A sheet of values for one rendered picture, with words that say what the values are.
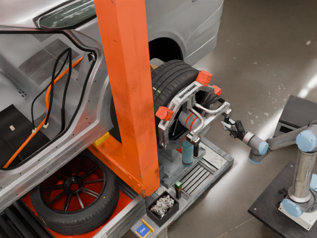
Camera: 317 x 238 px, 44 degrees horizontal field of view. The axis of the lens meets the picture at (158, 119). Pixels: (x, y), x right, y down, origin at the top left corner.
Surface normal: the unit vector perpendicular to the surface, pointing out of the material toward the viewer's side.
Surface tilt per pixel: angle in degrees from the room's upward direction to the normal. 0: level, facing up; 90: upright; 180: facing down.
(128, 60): 90
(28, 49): 6
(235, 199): 0
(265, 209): 0
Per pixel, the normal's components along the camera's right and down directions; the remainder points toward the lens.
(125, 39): 0.71, 0.52
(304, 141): -0.77, 0.37
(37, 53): -0.12, -0.57
